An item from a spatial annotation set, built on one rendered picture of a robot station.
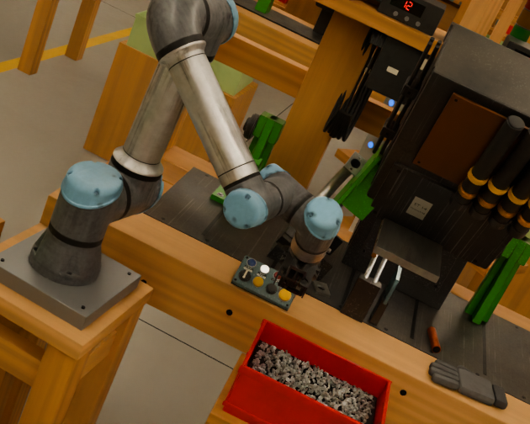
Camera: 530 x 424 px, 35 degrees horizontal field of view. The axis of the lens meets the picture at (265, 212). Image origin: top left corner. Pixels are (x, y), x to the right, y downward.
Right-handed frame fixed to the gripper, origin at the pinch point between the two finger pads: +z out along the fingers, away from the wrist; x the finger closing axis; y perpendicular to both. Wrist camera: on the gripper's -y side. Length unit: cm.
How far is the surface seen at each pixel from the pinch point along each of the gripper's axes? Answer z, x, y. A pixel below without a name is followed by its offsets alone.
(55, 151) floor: 203, -139, -119
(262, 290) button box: 7.5, -5.3, 1.3
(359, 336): 12.0, 20.1, -1.5
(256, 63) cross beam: 21, -38, -72
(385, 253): -6.7, 16.4, -13.8
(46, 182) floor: 183, -125, -90
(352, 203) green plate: 3.4, 4.8, -29.6
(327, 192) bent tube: 14.8, -1.9, -37.4
